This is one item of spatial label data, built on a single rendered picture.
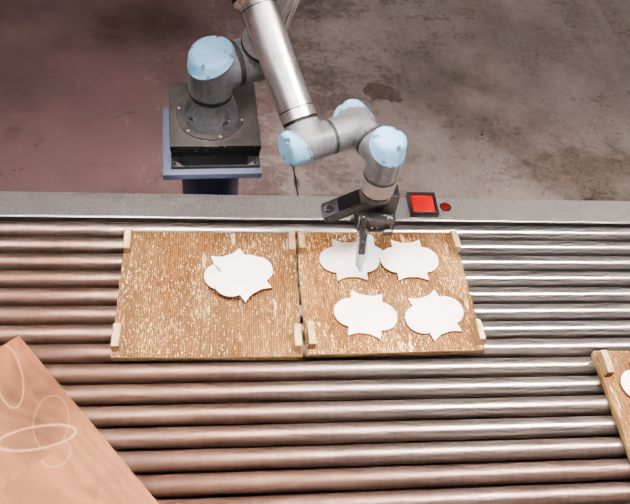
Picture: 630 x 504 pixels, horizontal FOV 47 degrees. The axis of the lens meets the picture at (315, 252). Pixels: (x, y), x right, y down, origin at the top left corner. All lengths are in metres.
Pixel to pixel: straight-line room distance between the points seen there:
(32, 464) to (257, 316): 0.57
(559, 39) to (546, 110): 0.67
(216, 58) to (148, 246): 0.50
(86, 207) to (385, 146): 0.81
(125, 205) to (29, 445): 0.71
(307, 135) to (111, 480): 0.75
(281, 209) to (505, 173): 1.82
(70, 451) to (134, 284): 0.46
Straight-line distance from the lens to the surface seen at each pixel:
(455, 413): 1.66
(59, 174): 3.31
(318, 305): 1.70
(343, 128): 1.53
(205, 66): 1.88
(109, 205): 1.91
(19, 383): 1.51
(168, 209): 1.89
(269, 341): 1.64
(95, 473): 1.41
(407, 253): 1.82
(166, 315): 1.67
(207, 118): 1.99
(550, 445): 1.68
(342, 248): 1.80
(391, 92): 3.79
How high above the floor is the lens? 2.33
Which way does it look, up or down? 51 degrees down
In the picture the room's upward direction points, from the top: 10 degrees clockwise
